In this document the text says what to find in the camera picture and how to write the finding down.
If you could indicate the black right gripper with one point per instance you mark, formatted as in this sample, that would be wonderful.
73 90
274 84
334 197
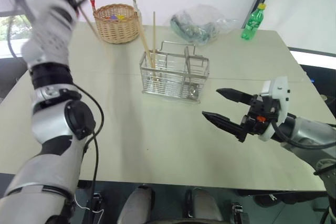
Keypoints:
258 117

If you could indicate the wooden chopstick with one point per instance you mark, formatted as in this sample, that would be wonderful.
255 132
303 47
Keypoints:
154 30
90 24
144 39

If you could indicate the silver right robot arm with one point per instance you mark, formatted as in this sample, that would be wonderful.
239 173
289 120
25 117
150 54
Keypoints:
309 134

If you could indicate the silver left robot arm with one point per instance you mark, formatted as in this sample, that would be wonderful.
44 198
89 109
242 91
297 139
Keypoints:
50 155

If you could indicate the metal spoon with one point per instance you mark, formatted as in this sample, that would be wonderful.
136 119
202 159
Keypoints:
187 58

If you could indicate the small purple item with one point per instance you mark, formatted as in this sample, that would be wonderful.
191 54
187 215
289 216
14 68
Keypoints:
113 17

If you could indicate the small yellow item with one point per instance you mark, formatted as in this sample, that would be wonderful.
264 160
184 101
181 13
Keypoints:
121 17

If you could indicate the window with green view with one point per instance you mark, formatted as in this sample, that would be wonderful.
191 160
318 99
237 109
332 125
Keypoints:
13 27

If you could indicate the green plastic bottle yellow cap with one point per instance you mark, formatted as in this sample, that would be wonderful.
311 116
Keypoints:
250 26

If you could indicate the clear plastic bag with contents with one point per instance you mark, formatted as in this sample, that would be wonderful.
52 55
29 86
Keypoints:
197 26

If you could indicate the black side furniture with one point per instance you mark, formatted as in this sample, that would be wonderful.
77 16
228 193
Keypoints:
317 66

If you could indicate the grey rounded shape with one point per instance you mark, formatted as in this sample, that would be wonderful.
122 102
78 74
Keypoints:
136 205
203 205

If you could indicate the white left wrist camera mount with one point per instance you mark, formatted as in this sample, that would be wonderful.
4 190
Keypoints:
50 32

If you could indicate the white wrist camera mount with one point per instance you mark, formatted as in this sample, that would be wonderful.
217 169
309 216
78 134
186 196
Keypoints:
50 32
279 95

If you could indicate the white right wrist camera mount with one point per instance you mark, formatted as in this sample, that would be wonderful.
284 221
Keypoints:
279 95

